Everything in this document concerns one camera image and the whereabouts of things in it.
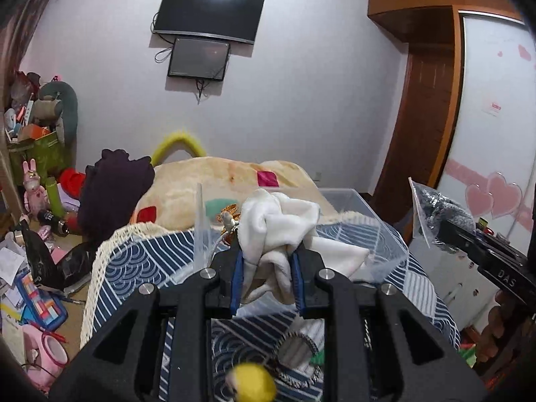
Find brown wooden door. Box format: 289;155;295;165
372;46;454;224

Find black white hair band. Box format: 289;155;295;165
273;331;323;385

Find white wardrobe door pink hearts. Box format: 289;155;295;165
438;11;535;252

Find black wall television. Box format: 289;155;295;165
153;0;265;45

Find grey green plush toy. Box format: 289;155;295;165
30;81;78;147

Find clear plastic storage box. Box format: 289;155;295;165
170;189;410;289

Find green cardboard box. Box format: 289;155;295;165
7;132;71;186

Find yellow felt bird ball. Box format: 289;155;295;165
225;363;277;402

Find beige patchwork plush blanket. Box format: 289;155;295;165
130;157;336;230

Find red plush item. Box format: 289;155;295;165
58;168;86;200

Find blue white patterned tablecloth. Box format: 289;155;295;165
81;224;460;401

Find green knitted soft toy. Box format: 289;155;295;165
310;349;325;369

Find pink rabbit toy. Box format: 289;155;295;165
23;159;49;218

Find small black wall monitor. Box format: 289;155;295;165
167;37;231;82

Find white soft cloth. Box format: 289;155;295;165
237;189;370;305

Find dark purple garment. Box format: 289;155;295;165
77;149;155;243

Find green cylinder bottle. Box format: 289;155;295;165
46;176;65;218

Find yellow curved plush tube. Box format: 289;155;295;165
151;131;207;166

